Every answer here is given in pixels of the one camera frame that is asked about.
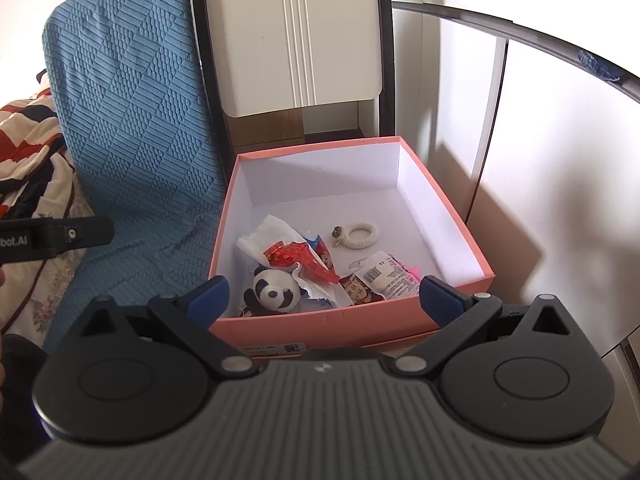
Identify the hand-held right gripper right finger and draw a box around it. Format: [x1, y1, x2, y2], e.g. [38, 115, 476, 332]
[393, 275, 576, 380]

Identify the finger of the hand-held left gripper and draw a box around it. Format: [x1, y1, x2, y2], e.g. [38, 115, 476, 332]
[50, 216, 115, 250]

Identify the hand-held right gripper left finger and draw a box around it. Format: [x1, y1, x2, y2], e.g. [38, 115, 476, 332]
[70, 275, 260, 380]

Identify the clear plastic packet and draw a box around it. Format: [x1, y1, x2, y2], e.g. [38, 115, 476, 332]
[348, 251, 422, 302]

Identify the panda plush toy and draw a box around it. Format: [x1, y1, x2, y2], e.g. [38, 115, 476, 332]
[242, 266, 308, 317]

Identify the red printed snack packet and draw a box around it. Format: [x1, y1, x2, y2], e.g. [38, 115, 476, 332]
[339, 276, 387, 307]

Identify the pink cardboard box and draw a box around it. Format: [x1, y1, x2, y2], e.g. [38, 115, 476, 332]
[209, 135, 496, 348]

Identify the white fluffy hair scrunchie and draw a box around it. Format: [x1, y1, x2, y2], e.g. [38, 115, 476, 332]
[330, 221, 380, 250]

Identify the white tissue paper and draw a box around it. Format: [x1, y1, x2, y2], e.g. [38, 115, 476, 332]
[236, 214, 353, 309]

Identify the shiny red foil packet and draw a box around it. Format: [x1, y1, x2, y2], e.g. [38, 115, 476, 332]
[262, 240, 343, 286]

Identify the cream floral bed quilt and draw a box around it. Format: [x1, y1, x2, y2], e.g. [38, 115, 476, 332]
[0, 150, 98, 346]

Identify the pink box lid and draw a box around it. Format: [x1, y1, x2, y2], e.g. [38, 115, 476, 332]
[235, 331, 441, 361]

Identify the red white black striped blanket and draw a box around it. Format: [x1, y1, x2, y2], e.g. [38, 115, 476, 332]
[0, 87, 76, 211]

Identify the blue quilted chair cover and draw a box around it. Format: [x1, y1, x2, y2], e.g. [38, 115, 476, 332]
[42, 0, 228, 356]

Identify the beige folding chair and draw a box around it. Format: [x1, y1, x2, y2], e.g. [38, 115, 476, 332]
[189, 0, 393, 181]

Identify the dark curved rail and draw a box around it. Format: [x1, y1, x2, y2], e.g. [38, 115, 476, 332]
[391, 1, 640, 92]

